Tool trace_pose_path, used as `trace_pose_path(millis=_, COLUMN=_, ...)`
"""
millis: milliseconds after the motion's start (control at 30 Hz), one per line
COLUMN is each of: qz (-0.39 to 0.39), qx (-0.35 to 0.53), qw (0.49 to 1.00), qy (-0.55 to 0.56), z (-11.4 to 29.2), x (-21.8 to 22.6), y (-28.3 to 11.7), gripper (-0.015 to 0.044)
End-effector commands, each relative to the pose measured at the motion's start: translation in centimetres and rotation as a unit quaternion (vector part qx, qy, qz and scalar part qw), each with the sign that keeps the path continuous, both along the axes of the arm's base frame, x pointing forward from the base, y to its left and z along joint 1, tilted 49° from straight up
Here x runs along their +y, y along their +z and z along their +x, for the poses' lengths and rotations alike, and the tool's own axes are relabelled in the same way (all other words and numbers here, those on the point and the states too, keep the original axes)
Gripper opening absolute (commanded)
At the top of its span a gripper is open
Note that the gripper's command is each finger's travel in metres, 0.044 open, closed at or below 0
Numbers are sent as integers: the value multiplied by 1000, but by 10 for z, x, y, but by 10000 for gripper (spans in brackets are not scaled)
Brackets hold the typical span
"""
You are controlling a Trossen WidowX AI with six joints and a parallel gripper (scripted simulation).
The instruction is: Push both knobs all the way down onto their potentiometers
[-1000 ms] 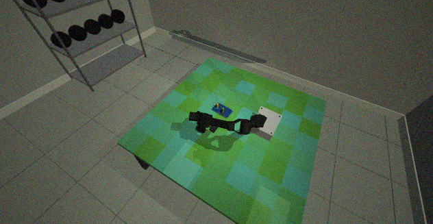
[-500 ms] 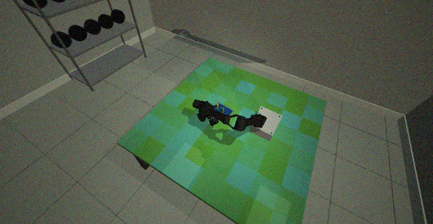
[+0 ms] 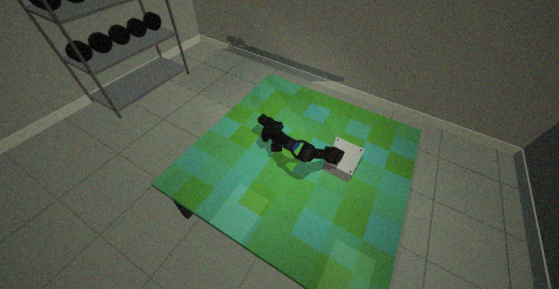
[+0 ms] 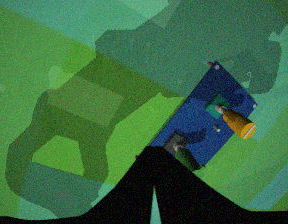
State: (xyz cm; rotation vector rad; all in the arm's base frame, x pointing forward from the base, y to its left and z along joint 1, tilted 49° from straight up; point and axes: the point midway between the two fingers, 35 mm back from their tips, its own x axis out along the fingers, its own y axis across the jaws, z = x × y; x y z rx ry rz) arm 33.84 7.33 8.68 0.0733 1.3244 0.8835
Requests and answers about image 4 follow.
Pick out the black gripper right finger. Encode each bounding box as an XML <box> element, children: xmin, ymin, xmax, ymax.
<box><xmin>155</xmin><ymin>147</ymin><xmax>288</xmax><ymax>224</ymax></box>

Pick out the dark blue circuit board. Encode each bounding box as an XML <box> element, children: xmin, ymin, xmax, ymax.
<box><xmin>149</xmin><ymin>61</ymin><xmax>257</xmax><ymax>180</ymax></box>

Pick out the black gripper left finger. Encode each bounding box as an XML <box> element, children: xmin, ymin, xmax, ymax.
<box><xmin>0</xmin><ymin>147</ymin><xmax>156</xmax><ymax>224</ymax></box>

